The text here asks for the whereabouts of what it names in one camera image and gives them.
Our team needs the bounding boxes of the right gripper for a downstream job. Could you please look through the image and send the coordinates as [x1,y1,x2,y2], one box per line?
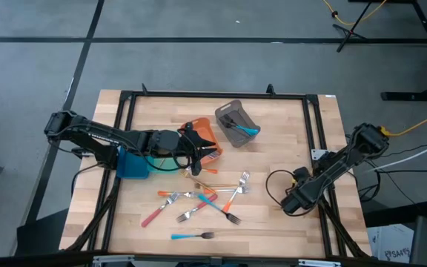
[279,166,330,217]

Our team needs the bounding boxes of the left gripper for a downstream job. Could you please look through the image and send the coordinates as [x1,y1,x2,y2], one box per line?
[149,121,219,177]

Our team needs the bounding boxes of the orange plastic bin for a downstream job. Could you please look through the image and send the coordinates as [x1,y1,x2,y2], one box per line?
[178,117,224,166]

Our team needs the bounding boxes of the blue-handled black fork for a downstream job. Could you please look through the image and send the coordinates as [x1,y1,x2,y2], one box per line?
[221,113,259,134]
[223,117,261,137]
[197,192,242,226]
[171,231,215,240]

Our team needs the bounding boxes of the grey plastic bin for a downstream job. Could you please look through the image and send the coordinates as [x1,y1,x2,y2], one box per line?
[214,99,262,149]

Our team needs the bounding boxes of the dark blue plastic bin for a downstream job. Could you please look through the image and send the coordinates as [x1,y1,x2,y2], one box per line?
[116,146,151,180]

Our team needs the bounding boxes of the white printed cardboard box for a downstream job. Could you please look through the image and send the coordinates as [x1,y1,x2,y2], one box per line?
[367,223,417,265]

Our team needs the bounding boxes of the black desk base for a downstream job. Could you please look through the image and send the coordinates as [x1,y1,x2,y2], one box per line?
[380,0,427,102]

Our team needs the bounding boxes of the black tripod stand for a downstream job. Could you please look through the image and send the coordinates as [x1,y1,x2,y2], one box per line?
[331,0,373,53]

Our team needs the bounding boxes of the black floor base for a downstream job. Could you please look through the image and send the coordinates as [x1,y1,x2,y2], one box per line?
[15,207,70,257]

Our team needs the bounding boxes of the black looped wrist cable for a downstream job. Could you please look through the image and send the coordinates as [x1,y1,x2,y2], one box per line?
[265,169,298,209]

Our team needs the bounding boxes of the black aluminium table frame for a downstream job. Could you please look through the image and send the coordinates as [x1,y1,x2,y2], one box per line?
[59,83,372,260]

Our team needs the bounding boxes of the silver aluminium bracket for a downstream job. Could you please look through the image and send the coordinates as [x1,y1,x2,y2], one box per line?
[92,254,136,267]
[297,258,342,267]

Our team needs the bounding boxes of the black floor cables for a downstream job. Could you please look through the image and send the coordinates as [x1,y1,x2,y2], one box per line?
[345,131,427,204]

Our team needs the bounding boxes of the yellow cable with plug block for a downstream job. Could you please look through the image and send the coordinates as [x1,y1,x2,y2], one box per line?
[378,106,427,140]

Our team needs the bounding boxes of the yellow extension cable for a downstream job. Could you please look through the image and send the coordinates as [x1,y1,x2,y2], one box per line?
[322,0,388,27]

